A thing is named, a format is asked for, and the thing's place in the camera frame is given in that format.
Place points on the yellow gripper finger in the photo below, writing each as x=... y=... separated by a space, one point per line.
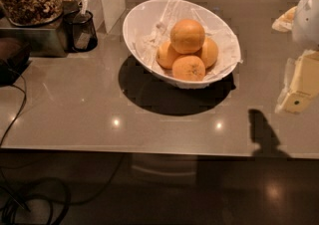
x=284 y=22
x=301 y=83

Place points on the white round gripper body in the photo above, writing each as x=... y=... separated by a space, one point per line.
x=307 y=20

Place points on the orange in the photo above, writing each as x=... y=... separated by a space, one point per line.
x=187 y=36
x=166 y=55
x=188 y=68
x=208 y=52

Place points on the white oval bowl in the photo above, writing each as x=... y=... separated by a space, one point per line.
x=141 y=23

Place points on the white paper napkin liner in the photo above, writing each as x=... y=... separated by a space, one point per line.
x=226 y=43

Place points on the black mesh cup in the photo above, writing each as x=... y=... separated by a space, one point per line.
x=80 y=31

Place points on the dark device at left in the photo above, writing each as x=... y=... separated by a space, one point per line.
x=14 y=56

